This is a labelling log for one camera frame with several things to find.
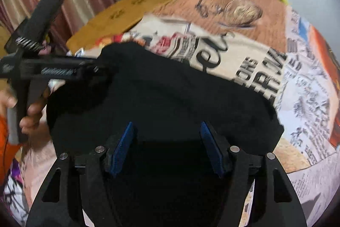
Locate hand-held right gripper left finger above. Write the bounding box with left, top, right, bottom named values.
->
left=26, top=121, right=139, bottom=227

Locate purple white printed cloth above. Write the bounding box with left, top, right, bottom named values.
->
left=0, top=160, right=30, bottom=220

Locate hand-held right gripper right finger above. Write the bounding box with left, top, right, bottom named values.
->
left=200, top=121, right=308, bottom=227

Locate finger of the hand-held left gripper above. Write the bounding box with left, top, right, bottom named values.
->
left=29, top=56, right=107, bottom=72
left=41, top=68, right=96, bottom=82

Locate person's left hand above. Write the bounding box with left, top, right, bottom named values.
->
left=0, top=88, right=53, bottom=148

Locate black shirt with shiny print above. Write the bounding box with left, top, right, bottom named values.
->
left=46, top=42, right=285, bottom=227

